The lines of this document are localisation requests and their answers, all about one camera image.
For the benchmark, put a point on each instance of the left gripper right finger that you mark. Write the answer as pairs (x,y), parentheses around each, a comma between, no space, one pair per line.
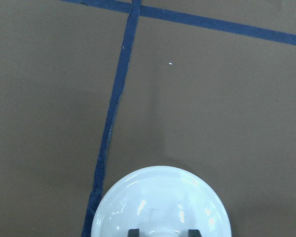
(194,233)

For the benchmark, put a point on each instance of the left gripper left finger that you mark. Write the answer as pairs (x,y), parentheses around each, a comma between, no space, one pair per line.
(133,233)

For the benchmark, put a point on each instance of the white ceramic lid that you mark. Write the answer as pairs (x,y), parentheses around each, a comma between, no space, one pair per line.
(161,201)

